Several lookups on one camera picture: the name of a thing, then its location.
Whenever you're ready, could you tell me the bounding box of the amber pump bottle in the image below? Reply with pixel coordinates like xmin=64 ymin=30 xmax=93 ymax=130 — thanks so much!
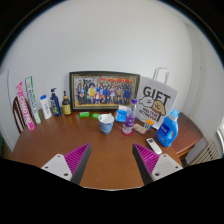
xmin=61 ymin=90 xmax=72 ymax=116

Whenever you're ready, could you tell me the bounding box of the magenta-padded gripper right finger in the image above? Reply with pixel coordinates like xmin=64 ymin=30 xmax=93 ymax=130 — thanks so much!
xmin=131 ymin=143 xmax=184 ymax=186

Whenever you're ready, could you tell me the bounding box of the pink tall tube box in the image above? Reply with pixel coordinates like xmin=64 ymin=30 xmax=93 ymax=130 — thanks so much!
xmin=15 ymin=81 xmax=36 ymax=131

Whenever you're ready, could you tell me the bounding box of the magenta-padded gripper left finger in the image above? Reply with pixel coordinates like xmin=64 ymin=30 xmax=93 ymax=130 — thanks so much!
xmin=40 ymin=143 xmax=92 ymax=186

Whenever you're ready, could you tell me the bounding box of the white radiator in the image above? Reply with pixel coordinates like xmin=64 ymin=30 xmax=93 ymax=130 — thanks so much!
xmin=188 ymin=139 xmax=224 ymax=166

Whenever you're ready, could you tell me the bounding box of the white paper gift bag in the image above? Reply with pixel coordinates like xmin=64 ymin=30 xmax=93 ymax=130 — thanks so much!
xmin=134 ymin=66 xmax=179 ymax=130

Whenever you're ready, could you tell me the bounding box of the dark blue pump bottle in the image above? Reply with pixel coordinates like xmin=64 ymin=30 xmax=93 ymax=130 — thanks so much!
xmin=49 ymin=87 xmax=62 ymax=117

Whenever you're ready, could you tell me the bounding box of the white blue-capped lotion bottle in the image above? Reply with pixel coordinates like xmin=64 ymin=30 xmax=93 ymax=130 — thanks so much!
xmin=39 ymin=94 xmax=53 ymax=120

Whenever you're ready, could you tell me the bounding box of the clear purple-capped water bottle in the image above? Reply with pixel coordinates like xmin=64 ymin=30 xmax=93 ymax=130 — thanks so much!
xmin=121 ymin=98 xmax=138 ymax=136

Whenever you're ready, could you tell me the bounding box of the blue tissue pack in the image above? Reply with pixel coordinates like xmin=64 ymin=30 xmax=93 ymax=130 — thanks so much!
xmin=114 ymin=104 xmax=129 ymax=124

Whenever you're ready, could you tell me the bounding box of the white remote control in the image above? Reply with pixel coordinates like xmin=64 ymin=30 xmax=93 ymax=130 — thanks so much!
xmin=145 ymin=137 xmax=163 ymax=155

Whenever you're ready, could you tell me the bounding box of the colourful puzzle cube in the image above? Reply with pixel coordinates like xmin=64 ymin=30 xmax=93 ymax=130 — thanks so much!
xmin=143 ymin=119 xmax=155 ymax=131

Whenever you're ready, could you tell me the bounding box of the small patterned packet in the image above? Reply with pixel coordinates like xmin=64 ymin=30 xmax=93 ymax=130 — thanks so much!
xmin=133 ymin=122 xmax=148 ymax=135

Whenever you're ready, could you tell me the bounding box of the blue printed paper cup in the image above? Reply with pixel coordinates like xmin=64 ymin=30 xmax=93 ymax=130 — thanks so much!
xmin=97 ymin=113 xmax=116 ymax=135

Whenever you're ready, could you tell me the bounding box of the blue detergent bottle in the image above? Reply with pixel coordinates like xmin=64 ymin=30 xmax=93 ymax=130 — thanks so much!
xmin=155 ymin=108 xmax=181 ymax=148

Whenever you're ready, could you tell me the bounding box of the framed group photo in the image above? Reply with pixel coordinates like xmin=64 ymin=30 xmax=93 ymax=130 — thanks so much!
xmin=68 ymin=70 xmax=141 ymax=112

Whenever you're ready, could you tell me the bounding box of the flat round red coaster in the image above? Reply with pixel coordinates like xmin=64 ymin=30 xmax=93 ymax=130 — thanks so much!
xmin=121 ymin=128 xmax=135 ymax=137

